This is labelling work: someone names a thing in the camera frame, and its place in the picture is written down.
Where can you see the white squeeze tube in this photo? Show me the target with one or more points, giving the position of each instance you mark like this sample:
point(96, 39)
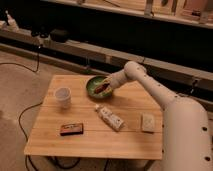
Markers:
point(111, 119)

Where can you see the black device on ledge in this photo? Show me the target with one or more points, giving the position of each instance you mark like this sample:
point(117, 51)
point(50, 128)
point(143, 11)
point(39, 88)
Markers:
point(59, 35)

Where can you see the wooden table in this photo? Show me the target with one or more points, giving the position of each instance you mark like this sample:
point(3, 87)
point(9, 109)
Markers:
point(98, 140)

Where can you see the dark rectangular tin box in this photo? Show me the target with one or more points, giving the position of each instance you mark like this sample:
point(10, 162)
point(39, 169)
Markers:
point(71, 129)

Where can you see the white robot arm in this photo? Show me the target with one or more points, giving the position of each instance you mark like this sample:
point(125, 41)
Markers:
point(186, 136)

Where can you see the white bottle on ledge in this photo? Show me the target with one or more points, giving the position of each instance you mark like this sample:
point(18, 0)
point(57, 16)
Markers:
point(12, 22)

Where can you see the pale rectangular sponge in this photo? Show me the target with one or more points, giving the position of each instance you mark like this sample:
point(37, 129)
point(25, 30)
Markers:
point(148, 123)

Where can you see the red chili pepper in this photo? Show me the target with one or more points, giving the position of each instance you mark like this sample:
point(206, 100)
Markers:
point(101, 88)

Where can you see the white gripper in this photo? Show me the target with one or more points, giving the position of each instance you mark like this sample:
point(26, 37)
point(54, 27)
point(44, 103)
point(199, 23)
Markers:
point(115, 80)

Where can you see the green ceramic bowl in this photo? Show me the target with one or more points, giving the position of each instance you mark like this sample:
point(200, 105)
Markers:
point(94, 82)

